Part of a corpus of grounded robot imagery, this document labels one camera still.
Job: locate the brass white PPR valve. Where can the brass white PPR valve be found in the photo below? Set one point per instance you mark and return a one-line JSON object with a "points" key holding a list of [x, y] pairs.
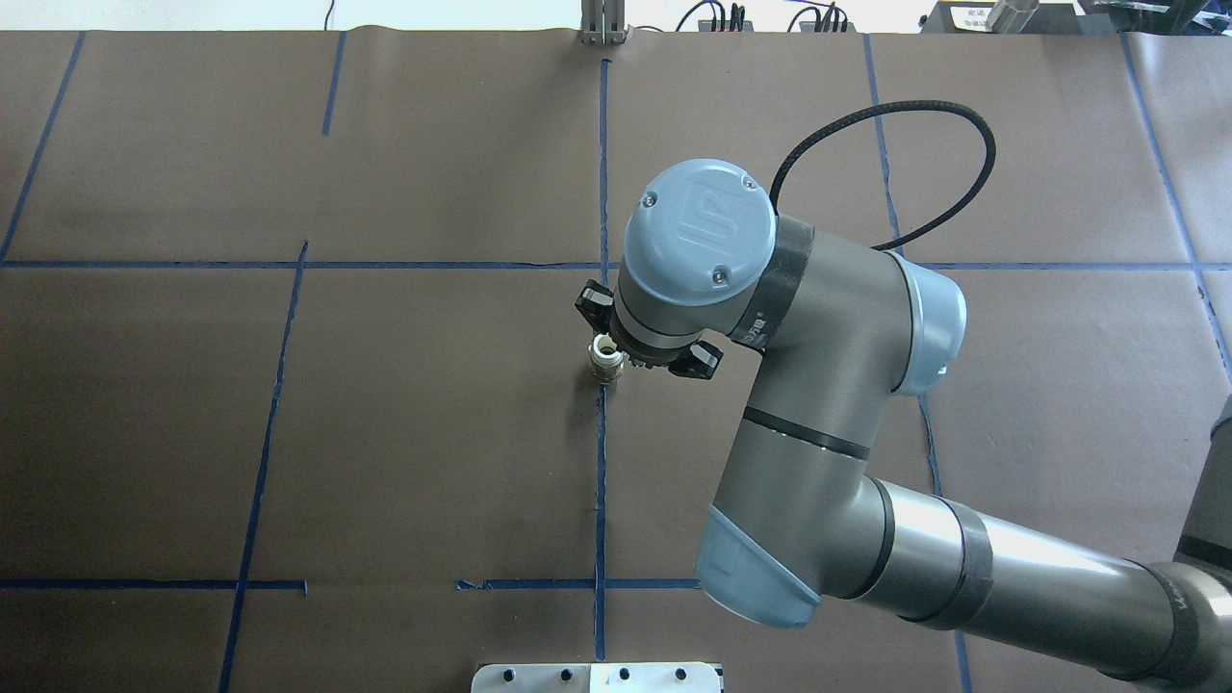
{"points": [[607, 360]]}

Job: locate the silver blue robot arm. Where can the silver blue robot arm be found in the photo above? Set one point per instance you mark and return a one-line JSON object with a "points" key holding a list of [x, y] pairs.
{"points": [[841, 329]]}

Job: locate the aluminium extrusion post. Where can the aluminium extrusion post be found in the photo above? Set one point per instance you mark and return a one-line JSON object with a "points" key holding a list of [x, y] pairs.
{"points": [[603, 22]]}

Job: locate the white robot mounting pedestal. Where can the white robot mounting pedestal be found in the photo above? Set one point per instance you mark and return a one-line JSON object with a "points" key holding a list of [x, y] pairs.
{"points": [[668, 676]]}

